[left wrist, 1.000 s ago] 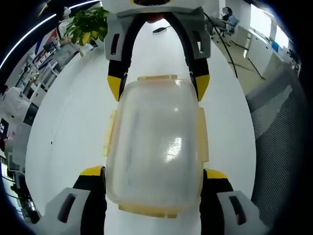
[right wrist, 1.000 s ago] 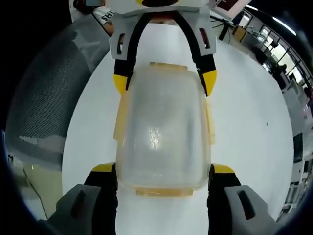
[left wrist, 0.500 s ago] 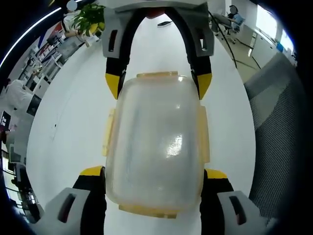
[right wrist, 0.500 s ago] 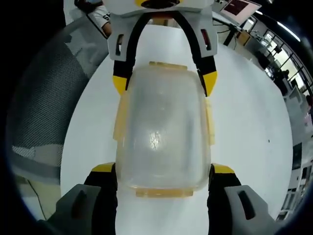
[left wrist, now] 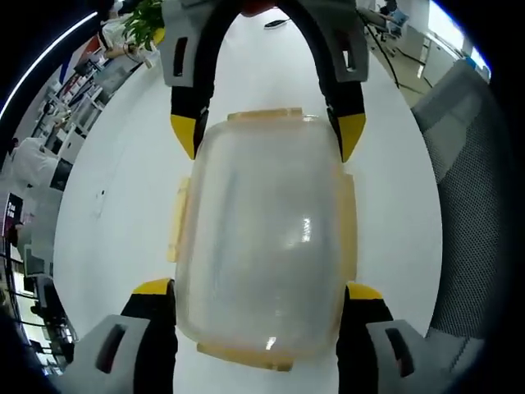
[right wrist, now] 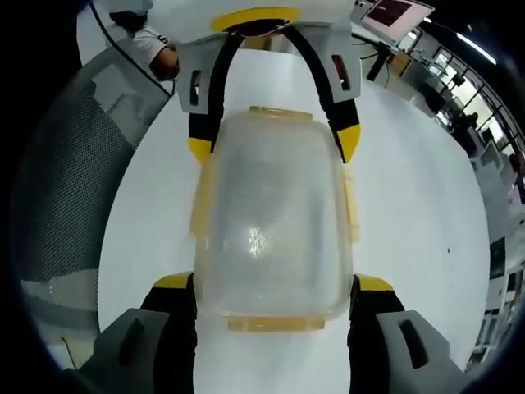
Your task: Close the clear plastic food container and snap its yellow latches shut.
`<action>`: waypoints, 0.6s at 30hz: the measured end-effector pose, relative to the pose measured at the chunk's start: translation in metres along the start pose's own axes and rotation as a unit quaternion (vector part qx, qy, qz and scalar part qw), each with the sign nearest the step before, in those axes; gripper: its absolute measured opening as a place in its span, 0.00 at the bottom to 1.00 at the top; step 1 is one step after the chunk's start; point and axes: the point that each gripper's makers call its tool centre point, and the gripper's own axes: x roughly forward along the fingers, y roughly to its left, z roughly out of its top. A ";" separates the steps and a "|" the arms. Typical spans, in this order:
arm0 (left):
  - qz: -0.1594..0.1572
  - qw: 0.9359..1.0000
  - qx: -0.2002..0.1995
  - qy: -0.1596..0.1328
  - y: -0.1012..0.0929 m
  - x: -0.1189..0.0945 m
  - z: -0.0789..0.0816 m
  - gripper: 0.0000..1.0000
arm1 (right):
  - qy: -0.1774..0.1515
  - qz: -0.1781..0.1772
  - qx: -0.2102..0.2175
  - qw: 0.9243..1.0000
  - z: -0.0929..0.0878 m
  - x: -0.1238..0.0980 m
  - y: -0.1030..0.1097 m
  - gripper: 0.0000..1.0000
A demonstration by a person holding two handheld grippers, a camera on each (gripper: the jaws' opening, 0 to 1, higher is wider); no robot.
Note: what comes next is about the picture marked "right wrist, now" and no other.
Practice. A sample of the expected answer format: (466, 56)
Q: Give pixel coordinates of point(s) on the clear plastic container yellow buckles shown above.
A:
(275, 213)

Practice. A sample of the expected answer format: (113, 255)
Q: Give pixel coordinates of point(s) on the white desk black legs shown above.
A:
(379, 61)

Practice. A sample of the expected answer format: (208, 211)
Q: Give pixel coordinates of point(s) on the computer monitor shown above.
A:
(395, 12)

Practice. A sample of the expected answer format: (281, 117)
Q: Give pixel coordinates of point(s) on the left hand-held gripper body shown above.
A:
(254, 12)

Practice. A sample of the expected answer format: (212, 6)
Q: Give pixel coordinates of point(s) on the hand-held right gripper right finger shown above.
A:
(369, 328)

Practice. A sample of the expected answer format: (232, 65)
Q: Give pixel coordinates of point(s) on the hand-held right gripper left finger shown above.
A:
(164, 328)

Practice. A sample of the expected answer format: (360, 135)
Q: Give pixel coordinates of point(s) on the grey mesh chair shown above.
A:
(69, 172)

